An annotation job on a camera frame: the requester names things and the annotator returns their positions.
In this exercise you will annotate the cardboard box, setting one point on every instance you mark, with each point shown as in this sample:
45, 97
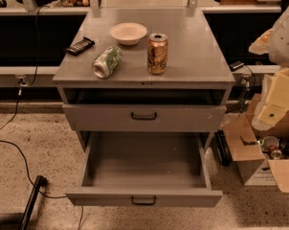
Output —
255, 167

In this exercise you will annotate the grey drawer cabinet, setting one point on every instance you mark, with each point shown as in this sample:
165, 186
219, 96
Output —
196, 74

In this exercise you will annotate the black metal stand leg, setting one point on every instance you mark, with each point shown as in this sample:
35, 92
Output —
39, 182

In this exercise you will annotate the orange soda can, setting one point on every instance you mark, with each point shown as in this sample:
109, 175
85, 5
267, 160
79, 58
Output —
157, 45

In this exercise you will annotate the green soda can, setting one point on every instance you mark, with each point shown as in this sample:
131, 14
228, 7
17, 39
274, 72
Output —
107, 62

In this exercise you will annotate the black snack bar packet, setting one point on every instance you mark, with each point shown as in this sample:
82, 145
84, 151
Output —
80, 46

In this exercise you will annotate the closed upper grey drawer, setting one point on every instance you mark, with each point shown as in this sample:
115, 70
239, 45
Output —
170, 118

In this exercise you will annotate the cans in cardboard box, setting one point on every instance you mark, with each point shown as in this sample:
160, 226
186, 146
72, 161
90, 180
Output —
274, 147

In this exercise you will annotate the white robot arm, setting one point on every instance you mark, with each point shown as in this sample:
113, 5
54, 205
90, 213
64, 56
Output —
274, 99

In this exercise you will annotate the small black device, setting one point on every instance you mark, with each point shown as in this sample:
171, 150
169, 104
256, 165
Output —
236, 65

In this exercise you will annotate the open lower grey drawer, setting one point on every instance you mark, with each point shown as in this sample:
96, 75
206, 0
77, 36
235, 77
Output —
161, 169

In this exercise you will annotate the white bowl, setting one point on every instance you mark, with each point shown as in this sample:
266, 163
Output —
128, 34

